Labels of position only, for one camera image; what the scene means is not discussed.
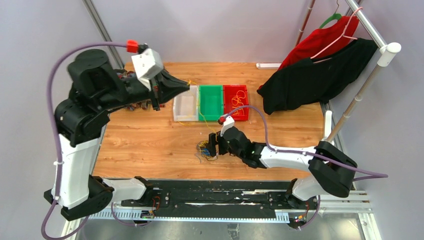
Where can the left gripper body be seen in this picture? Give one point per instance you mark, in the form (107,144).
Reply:
(134,92)

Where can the red plastic bin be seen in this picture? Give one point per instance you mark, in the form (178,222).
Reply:
(235,96)

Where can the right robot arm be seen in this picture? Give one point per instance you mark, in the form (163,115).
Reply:
(331,170)

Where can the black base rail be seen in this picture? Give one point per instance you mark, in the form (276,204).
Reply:
(219,199)

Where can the black shirt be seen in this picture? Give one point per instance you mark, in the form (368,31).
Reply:
(316,80)

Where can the plaid flannel shirt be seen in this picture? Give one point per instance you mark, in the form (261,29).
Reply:
(145,104)

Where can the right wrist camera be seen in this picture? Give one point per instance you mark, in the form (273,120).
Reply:
(226,122)

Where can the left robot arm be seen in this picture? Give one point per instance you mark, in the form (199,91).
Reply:
(97,91)

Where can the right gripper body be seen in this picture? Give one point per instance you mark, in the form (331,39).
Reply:
(224,148)

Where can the metal clothes rack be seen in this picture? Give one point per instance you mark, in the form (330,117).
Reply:
(386,51)

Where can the white plastic bin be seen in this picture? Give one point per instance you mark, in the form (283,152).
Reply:
(186,105)

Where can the green plastic bin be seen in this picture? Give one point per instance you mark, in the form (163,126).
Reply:
(211,103)

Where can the red shirt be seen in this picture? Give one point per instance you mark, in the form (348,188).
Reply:
(320,38)

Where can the green hanger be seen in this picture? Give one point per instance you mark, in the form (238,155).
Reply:
(334,17)

